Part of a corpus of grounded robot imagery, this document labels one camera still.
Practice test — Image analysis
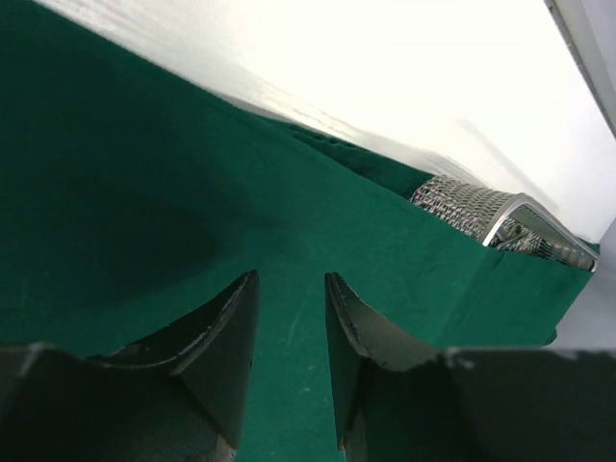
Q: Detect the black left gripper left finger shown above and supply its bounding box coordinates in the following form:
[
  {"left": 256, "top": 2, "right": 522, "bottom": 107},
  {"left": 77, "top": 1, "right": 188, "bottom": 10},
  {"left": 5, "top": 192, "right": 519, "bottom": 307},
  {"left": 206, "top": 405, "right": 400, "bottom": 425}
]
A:
[{"left": 1, "top": 271, "right": 260, "bottom": 461}]

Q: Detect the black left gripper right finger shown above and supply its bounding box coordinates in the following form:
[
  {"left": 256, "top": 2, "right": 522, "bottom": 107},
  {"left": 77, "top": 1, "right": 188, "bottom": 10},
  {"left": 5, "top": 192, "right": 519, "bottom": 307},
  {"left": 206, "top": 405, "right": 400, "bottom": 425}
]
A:
[{"left": 324, "top": 273, "right": 615, "bottom": 461}]

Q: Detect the metal mesh instrument tray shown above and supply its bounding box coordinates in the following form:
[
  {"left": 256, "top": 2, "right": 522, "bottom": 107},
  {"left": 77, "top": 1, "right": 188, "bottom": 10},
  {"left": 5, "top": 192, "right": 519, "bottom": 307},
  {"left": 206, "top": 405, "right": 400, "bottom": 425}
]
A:
[{"left": 410, "top": 175, "right": 599, "bottom": 272}]

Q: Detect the green surgical drape cloth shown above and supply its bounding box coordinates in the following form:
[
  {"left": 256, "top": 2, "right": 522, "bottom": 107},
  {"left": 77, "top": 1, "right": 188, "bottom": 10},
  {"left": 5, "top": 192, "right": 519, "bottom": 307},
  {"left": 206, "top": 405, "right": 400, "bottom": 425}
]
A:
[{"left": 1, "top": 1, "right": 590, "bottom": 461}]

